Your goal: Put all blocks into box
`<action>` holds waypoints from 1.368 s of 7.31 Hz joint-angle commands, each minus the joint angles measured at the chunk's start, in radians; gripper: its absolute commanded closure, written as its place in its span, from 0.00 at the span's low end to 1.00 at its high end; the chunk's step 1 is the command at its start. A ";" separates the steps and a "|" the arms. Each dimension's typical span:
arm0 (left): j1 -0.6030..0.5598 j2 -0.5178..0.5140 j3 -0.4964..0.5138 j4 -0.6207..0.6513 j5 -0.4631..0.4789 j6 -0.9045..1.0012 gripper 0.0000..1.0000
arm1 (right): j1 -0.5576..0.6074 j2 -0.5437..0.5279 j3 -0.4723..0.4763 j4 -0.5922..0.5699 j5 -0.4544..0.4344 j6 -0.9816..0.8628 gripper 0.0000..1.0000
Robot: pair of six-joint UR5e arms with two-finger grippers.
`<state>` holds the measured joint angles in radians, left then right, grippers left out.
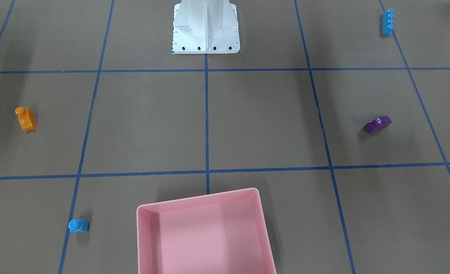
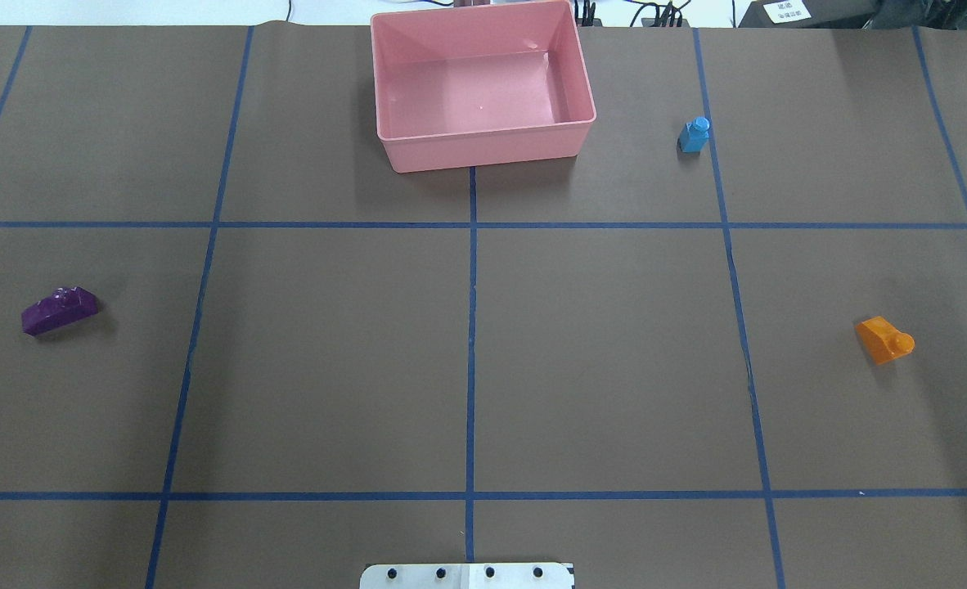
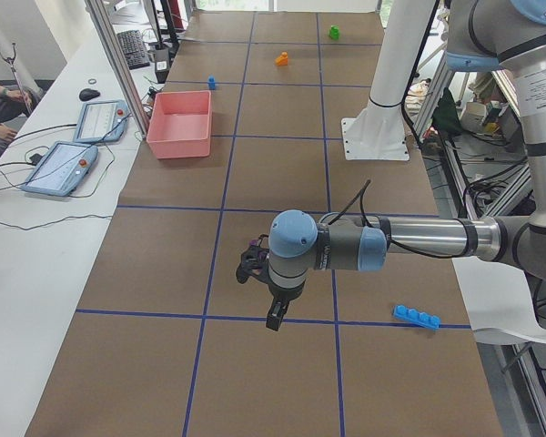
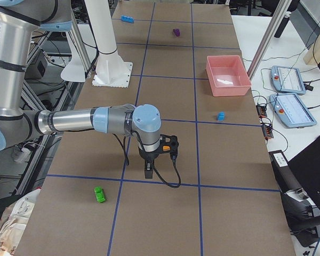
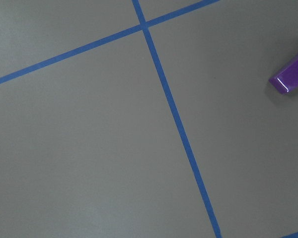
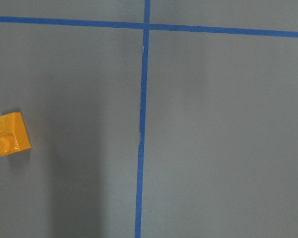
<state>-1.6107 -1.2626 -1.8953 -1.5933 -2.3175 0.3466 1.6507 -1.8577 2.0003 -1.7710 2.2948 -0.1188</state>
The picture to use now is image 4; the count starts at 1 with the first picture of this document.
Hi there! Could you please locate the green block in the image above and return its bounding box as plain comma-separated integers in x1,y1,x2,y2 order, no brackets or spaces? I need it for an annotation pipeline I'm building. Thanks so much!
94,186,106,203

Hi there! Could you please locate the small blue block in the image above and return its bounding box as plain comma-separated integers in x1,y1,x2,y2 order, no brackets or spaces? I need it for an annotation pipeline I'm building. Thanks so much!
217,111,225,121

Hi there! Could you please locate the purple block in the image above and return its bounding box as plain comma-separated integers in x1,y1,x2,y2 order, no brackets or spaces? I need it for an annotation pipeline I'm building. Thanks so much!
172,28,180,37

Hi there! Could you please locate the black braided cable right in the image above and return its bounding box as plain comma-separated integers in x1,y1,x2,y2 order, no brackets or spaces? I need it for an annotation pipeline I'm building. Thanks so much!
114,132,182,189

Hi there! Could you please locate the lower teach pendant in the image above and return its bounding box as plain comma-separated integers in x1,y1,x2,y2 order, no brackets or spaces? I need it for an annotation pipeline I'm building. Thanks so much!
269,93,317,128

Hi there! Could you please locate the upper teach pendant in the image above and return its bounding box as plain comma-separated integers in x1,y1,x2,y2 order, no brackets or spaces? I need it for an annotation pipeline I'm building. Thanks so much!
271,66,306,95

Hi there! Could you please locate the teach pendant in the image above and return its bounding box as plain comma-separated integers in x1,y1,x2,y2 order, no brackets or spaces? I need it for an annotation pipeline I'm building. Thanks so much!
269,93,317,128
271,66,306,95

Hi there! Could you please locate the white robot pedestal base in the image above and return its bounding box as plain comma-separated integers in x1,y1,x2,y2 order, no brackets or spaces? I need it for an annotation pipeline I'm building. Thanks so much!
85,0,133,88

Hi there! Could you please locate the aluminium frame post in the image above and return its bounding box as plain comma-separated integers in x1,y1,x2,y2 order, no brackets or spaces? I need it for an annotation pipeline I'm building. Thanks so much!
247,0,292,80

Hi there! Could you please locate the long blue block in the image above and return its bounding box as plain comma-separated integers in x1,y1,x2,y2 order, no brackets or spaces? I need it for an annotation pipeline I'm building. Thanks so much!
121,15,134,23

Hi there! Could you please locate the pink plastic box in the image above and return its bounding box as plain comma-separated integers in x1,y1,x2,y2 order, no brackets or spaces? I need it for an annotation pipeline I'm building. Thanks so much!
206,55,252,97

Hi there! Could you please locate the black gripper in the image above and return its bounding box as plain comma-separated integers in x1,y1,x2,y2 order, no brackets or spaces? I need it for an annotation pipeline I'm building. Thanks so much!
138,148,162,179

